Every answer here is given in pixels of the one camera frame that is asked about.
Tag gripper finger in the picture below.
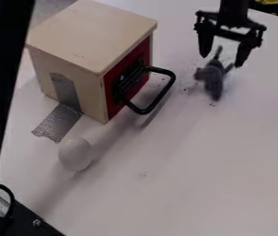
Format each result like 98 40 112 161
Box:
233 30 265 68
196 20 218 59

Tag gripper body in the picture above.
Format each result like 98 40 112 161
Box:
192 10 269 48

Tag drawer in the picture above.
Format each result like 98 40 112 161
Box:
101 36 178 122

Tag grey plush toy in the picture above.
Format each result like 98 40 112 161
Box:
192 45 237 101

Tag cabinet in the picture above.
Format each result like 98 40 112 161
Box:
24 0 160 124

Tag grey tape strip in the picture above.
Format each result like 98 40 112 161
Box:
30 102 84 144

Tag white toy egg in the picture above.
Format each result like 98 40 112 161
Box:
56 136 95 172

